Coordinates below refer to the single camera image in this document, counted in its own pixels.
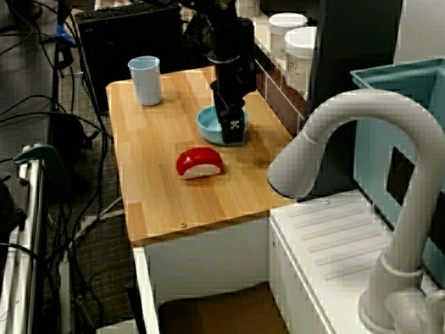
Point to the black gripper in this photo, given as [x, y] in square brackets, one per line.
[233, 80]

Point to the light blue plastic bowl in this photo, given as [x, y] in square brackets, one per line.
[208, 130]

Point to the red toy sushi piece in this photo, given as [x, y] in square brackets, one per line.
[194, 161]

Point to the light blue plastic cup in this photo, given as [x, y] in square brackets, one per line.
[147, 87]

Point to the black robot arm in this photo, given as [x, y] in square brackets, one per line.
[224, 31]

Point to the dark tile backsplash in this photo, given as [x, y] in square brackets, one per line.
[278, 101]

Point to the cream shelf board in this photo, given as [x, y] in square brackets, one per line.
[262, 48]

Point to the black mesh panel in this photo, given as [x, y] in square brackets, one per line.
[194, 41]

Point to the white lidded plastic jar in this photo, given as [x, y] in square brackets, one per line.
[285, 24]
[299, 48]

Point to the white toy kitchen cabinet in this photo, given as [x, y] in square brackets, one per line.
[208, 254]

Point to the black computer tower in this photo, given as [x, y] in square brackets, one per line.
[114, 52]

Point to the grey toy faucet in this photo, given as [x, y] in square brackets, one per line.
[365, 104]

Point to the teal plastic bin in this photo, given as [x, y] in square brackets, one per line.
[375, 139]

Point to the black floor box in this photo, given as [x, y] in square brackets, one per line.
[66, 146]

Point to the white toy sink unit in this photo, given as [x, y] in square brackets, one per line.
[299, 278]

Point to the black stand pole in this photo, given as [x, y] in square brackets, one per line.
[64, 59]

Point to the blue plastic clip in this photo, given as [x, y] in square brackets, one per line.
[66, 35]

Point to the green clamp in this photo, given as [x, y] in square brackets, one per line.
[41, 151]

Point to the dark bulky floor object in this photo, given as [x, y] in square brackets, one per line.
[10, 208]

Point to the dark hutch frame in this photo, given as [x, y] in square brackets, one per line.
[358, 52]

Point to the aluminium frame rail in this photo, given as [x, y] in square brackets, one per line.
[31, 226]

